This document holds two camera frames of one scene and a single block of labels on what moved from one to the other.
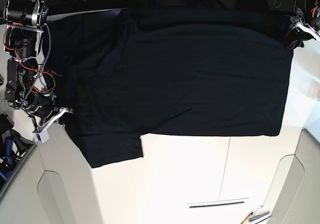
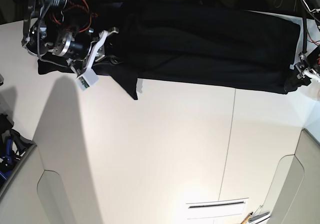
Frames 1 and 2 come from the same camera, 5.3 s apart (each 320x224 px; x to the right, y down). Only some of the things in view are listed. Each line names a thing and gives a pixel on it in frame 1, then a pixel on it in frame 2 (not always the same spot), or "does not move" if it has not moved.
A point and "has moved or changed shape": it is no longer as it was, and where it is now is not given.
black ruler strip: x=217 y=204 does not move
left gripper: x=44 y=112 to x=80 y=47
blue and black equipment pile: x=13 y=146 does not move
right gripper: x=305 y=27 to x=308 y=67
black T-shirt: x=116 y=75 has moved or changed shape
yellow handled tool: x=244 y=221 does not move
